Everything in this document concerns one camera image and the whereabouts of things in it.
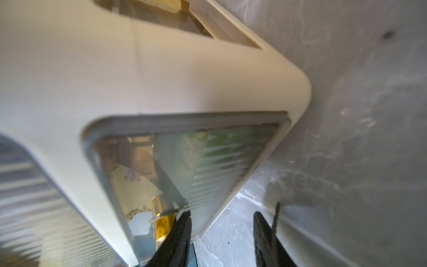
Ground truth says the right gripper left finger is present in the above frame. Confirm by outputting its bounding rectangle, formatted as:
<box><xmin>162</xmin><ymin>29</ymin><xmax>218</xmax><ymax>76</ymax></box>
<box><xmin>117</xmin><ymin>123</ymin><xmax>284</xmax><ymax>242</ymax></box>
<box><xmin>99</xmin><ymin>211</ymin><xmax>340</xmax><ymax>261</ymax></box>
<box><xmin>146</xmin><ymin>211</ymin><xmax>192</xmax><ymax>267</ymax></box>

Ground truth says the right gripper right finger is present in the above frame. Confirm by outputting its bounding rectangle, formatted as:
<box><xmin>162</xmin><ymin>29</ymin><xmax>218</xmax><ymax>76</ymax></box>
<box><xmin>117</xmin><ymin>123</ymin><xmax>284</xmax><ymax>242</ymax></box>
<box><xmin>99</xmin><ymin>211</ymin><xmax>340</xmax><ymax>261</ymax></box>
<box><xmin>253</xmin><ymin>202</ymin><xmax>297</xmax><ymax>267</ymax></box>

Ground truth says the transparent bottom drawer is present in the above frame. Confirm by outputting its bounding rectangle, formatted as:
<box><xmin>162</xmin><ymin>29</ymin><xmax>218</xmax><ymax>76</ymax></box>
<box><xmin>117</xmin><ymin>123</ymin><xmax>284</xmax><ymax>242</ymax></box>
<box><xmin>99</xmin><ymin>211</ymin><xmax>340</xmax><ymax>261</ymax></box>
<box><xmin>83</xmin><ymin>111</ymin><xmax>292</xmax><ymax>267</ymax></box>

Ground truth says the transparent drawer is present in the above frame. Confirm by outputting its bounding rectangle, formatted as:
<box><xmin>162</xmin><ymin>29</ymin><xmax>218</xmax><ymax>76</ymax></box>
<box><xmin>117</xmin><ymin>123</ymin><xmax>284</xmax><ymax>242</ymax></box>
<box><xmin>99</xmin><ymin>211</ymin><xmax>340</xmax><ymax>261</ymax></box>
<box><xmin>1</xmin><ymin>136</ymin><xmax>127</xmax><ymax>267</ymax></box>
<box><xmin>83</xmin><ymin>111</ymin><xmax>292</xmax><ymax>267</ymax></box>

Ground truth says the beige drawer organizer cabinet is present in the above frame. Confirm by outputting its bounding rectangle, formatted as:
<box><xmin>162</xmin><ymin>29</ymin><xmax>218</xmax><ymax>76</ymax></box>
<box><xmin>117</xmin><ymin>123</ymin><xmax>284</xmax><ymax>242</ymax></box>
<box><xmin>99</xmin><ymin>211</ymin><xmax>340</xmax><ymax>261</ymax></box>
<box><xmin>1</xmin><ymin>1</ymin><xmax>312</xmax><ymax>267</ymax></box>

